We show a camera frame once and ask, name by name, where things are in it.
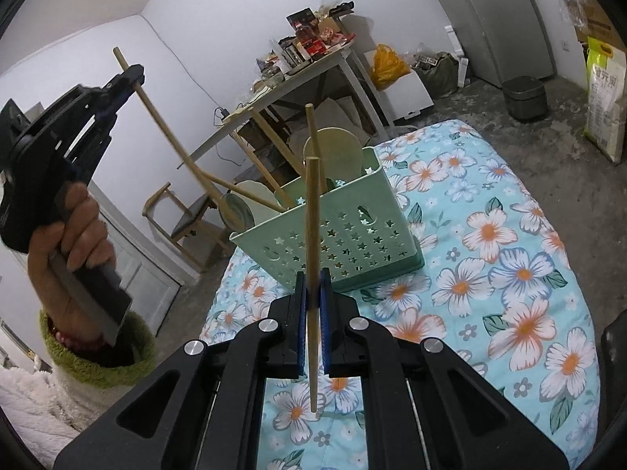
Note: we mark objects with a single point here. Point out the wooden chair with black seat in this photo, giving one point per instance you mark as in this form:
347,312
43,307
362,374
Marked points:
191,215

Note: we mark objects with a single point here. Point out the brown cardboard box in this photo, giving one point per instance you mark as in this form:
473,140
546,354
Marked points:
592,14

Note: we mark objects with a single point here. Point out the white panel door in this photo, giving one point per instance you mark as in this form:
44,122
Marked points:
137,274

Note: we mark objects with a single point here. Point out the yellow plastic bag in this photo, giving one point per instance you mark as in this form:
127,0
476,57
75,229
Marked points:
387,66

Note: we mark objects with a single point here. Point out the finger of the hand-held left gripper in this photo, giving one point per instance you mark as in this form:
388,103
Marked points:
117,103
128,76

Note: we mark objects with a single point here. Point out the long table with white legs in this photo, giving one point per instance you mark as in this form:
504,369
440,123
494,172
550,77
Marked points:
362,89

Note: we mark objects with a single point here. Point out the grey refrigerator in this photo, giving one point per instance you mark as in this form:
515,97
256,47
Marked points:
504,24

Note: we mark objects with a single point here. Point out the blue floral blanket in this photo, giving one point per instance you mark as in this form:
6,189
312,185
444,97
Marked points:
490,264

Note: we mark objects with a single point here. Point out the cream soup spoon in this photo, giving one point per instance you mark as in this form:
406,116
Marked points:
257,198

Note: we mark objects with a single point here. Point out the person's left forearm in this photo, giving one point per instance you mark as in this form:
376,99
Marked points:
98,367

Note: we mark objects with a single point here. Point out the clutter of packets and boxes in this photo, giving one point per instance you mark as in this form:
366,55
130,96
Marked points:
313,39

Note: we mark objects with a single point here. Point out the wooden chopstick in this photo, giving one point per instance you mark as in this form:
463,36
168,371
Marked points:
272,154
240,191
166,129
312,235
310,127

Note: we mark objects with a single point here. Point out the cream rice paddle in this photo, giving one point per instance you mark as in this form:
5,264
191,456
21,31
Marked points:
338,152

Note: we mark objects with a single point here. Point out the white flat box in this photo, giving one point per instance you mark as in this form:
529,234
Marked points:
411,98

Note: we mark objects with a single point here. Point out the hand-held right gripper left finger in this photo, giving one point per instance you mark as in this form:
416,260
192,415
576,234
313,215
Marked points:
300,323

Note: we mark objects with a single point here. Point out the metal spoon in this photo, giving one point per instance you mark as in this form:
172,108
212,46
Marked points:
236,213

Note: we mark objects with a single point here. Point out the black trash bin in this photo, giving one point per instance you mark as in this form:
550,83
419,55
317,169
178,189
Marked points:
525,98

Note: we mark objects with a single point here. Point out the person's left hand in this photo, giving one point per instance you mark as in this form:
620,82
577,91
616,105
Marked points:
83,235

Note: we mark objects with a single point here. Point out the dark green bag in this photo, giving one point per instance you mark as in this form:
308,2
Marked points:
441,78

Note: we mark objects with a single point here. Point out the yellow white rice bag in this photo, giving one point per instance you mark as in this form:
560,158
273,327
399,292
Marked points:
607,107

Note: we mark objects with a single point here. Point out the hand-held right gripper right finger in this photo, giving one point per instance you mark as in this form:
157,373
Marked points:
324,323

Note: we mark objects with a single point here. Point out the green perforated utensil holder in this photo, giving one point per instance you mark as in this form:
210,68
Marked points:
352,249

